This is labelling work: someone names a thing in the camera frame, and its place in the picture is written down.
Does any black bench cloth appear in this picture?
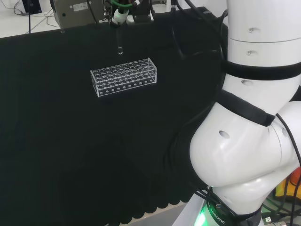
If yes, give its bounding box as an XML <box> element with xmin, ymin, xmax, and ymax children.
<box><xmin>0</xmin><ymin>6</ymin><xmax>230</xmax><ymax>226</ymax></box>

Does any clear glass test tube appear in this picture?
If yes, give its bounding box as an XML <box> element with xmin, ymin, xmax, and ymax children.
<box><xmin>116</xmin><ymin>26</ymin><xmax>124</xmax><ymax>56</ymax></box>

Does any yellow stop button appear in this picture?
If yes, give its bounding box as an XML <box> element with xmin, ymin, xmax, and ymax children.
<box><xmin>275</xmin><ymin>164</ymin><xmax>301</xmax><ymax>196</ymax></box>

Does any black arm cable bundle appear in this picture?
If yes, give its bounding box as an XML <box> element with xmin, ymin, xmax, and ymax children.
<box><xmin>171</xmin><ymin>0</ymin><xmax>230</xmax><ymax>71</ymax></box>

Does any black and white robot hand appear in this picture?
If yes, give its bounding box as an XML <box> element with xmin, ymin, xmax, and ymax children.
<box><xmin>104</xmin><ymin>0</ymin><xmax>155</xmax><ymax>27</ymax></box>

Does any thin black table cable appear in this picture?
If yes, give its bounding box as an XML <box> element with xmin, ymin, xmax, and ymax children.
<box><xmin>13</xmin><ymin>0</ymin><xmax>58</xmax><ymax>27</ymax></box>

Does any grey metal equipment box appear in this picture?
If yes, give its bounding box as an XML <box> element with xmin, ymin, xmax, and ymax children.
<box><xmin>53</xmin><ymin>0</ymin><xmax>107</xmax><ymax>27</ymax></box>

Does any clear plastic test tube rack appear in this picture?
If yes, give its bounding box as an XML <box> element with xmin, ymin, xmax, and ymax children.
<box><xmin>90</xmin><ymin>57</ymin><xmax>157</xmax><ymax>98</ymax></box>

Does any green cable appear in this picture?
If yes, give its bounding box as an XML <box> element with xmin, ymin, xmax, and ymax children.
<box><xmin>112</xmin><ymin>0</ymin><xmax>133</xmax><ymax>8</ymax></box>

